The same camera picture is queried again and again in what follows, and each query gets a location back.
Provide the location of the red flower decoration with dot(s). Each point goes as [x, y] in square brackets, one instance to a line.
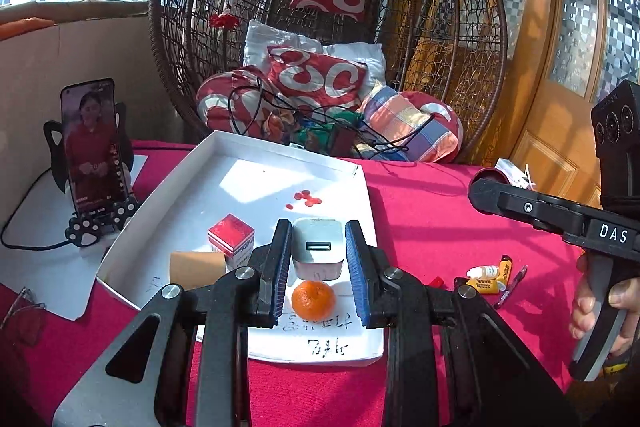
[223, 20]

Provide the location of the green item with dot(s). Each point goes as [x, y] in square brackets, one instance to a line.
[312, 134]

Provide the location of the white paper sheet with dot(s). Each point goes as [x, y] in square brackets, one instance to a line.
[50, 277]

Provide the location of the small red cap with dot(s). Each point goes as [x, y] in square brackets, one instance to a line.
[437, 281]

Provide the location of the yellow black item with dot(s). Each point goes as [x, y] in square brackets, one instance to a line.
[615, 363]

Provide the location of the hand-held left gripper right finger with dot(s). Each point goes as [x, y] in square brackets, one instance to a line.
[356, 272]

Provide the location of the smartphone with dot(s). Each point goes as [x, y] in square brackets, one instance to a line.
[92, 147]

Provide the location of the white charger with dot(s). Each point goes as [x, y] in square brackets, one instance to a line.
[317, 257]

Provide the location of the eyeglasses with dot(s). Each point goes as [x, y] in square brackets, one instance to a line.
[22, 314]

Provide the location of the dark red pen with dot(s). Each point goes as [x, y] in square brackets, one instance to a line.
[510, 287]

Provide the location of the yellow glue tube and bottle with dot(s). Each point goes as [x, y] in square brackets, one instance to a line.
[502, 279]

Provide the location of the white pillow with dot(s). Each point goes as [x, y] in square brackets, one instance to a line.
[265, 39]

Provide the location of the plaid pillow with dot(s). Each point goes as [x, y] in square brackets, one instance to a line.
[400, 122]

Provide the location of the wooden door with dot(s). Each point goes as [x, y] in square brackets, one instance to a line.
[550, 157]

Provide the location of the brown tape roll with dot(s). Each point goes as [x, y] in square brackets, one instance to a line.
[195, 269]

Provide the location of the person's right hand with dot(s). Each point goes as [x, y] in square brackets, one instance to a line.
[627, 292]

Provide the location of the tangerine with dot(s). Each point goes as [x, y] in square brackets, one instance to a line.
[313, 300]

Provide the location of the round red-white pillow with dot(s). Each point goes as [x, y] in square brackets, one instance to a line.
[225, 102]
[445, 112]

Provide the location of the white tray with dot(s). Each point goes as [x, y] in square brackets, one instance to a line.
[225, 187]

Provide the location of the large red-white patterned pillow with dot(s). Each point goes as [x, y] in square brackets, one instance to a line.
[315, 77]

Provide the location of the cardboard box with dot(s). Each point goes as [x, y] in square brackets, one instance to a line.
[30, 82]

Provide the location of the black cat phone stand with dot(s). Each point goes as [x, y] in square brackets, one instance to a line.
[82, 227]

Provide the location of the red confetti pieces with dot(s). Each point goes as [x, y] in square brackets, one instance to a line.
[305, 195]

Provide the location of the dark power adapter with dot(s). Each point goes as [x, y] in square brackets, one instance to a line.
[341, 141]

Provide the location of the small red white box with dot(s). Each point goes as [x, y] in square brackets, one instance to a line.
[230, 234]

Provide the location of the brown wicker hanging chair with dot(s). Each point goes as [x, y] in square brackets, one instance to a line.
[450, 32]

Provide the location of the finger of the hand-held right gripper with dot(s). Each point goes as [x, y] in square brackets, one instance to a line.
[525, 207]

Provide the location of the white dropper bottle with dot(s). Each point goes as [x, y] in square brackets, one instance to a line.
[482, 272]

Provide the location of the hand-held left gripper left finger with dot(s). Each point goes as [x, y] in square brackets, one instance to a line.
[284, 272]

